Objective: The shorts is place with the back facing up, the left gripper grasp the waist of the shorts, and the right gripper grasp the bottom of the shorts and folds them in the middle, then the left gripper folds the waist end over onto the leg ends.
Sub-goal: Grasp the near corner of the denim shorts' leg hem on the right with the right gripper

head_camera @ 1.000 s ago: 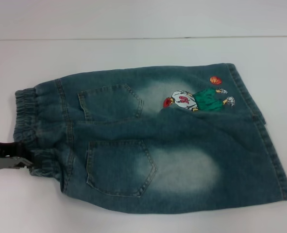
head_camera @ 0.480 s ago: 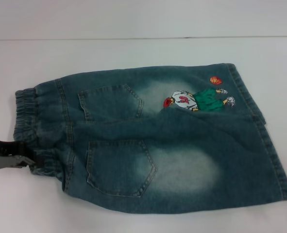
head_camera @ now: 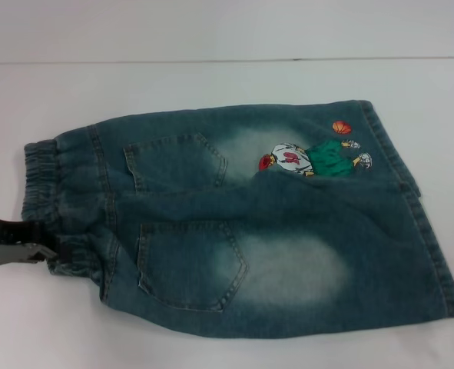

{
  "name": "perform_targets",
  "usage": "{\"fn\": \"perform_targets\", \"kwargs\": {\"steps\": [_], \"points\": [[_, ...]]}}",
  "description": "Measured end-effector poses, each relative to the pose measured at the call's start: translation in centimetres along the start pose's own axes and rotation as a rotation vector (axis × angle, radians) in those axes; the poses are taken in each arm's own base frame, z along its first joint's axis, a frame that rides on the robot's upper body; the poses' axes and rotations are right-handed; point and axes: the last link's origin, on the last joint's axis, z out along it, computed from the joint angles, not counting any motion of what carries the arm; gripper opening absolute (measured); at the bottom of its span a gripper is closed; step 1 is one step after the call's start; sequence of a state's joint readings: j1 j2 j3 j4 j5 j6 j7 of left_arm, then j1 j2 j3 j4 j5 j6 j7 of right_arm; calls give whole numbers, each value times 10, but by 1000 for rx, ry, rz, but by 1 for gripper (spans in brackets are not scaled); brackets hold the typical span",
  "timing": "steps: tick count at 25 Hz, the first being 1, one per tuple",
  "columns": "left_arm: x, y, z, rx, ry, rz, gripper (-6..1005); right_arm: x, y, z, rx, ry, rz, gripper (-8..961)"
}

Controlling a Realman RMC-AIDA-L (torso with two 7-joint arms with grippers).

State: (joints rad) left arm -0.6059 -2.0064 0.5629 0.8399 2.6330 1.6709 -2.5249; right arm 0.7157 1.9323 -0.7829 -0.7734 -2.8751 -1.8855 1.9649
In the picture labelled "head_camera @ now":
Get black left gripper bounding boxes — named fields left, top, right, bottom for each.
left=0, top=212, right=73, bottom=267

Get blue denim shorts with embroidery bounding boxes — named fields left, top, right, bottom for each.
left=23, top=99, right=454, bottom=328

